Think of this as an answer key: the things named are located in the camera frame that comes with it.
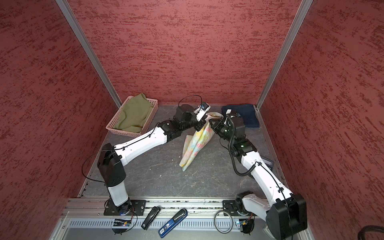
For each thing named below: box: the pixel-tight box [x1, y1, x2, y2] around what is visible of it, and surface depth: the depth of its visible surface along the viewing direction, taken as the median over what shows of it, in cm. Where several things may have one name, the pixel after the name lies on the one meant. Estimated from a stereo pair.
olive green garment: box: [112, 93, 154, 133], surface depth 113 cm
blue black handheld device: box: [158, 208, 188, 239], surface depth 68 cm
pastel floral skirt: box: [179, 111, 224, 172], surface depth 84 cm
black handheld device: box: [141, 206, 161, 231], surface depth 70 cm
